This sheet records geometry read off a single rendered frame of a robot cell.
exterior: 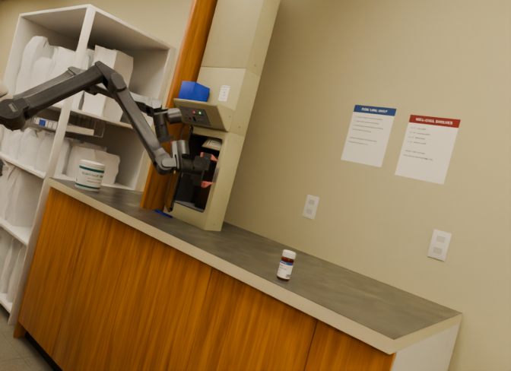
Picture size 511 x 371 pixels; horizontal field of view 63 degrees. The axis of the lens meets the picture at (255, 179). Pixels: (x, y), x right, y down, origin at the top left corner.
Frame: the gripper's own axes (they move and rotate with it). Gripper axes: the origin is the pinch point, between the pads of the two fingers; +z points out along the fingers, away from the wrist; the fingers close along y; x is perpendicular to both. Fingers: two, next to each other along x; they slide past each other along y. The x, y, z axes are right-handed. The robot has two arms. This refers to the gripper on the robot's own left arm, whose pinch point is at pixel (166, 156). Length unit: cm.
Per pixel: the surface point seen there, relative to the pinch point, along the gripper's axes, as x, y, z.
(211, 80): -11.7, -29.1, -32.4
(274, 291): 77, -18, 44
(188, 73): -23, -21, -39
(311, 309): 88, -25, 48
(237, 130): 3.0, -34.2, -6.2
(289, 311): 79, -21, 51
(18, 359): -43, 93, 90
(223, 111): 9.8, -27.5, -15.7
